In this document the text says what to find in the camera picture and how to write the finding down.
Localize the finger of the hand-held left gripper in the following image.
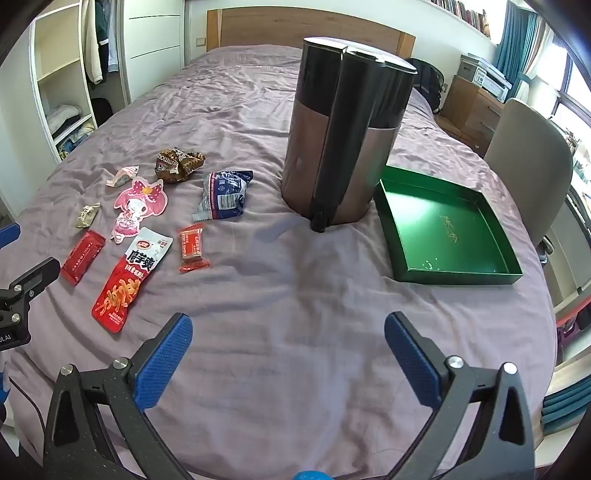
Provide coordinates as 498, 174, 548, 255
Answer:
0, 223, 22, 250
0, 257, 62, 324

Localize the pink cartoon figure packet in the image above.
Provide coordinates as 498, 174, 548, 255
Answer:
111, 179, 164, 241

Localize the red candy bar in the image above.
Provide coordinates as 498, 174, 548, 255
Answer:
178, 222, 211, 275

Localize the grey printer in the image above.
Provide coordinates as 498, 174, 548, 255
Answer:
459, 53, 513, 102

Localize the beige candy packet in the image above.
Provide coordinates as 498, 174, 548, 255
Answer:
75, 203, 101, 229

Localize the red white long snack packet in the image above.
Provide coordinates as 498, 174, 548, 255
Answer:
91, 227, 174, 335

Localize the pink striped candy wrapper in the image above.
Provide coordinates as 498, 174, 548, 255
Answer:
106, 165, 140, 188

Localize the window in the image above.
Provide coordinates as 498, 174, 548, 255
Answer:
531, 28, 591, 139

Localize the hanging white jacket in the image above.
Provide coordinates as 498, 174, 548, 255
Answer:
85, 0, 112, 85

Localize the small red packet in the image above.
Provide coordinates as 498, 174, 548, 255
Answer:
61, 230, 107, 286

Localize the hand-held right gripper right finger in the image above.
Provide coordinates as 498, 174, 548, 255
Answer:
384, 311, 539, 480

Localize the blue grey snack packet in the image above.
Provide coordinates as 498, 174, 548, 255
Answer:
192, 170, 254, 222

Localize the wooden nightstand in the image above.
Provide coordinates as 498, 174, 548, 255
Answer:
438, 74, 506, 158

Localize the folded clothes pile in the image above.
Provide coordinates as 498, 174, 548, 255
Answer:
48, 105, 98, 158

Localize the brown snack packet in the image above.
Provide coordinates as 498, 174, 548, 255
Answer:
154, 148, 206, 184

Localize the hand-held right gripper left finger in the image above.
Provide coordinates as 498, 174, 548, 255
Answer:
44, 312, 208, 480

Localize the teal curtain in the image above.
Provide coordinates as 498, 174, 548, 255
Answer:
496, 0, 541, 79

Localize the white wardrobe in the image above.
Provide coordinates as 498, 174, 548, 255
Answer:
28, 0, 195, 164

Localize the wooden headboard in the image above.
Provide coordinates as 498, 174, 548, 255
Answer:
206, 7, 416, 58

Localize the green tray box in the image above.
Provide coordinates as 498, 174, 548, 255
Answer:
373, 166, 524, 287

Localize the beige chair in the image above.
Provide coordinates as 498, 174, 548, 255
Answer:
484, 98, 575, 247

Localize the black backpack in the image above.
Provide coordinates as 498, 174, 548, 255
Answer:
409, 58, 448, 114

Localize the row of books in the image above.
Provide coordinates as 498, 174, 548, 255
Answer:
429, 0, 492, 35

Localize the bed with purple sheet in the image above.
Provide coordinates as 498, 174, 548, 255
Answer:
0, 44, 559, 480

